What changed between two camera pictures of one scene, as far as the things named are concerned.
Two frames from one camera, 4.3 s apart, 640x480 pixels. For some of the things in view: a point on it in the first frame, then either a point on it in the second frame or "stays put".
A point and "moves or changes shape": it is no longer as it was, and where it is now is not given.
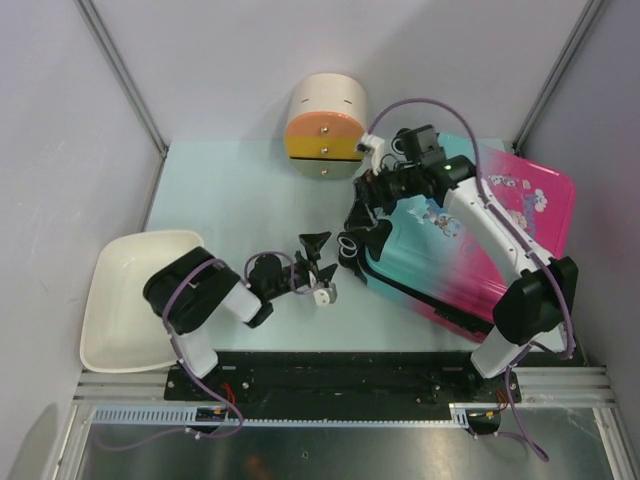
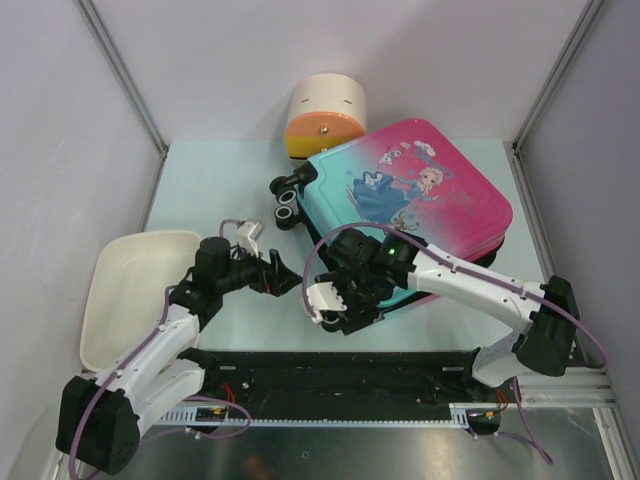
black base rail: x=346 y=378 stays put
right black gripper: x=371 y=187 → x=352 y=319
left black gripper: x=313 y=243 → x=273 y=283
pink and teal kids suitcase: x=435 y=257 moves or changes shape
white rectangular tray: x=119 y=330 stays put
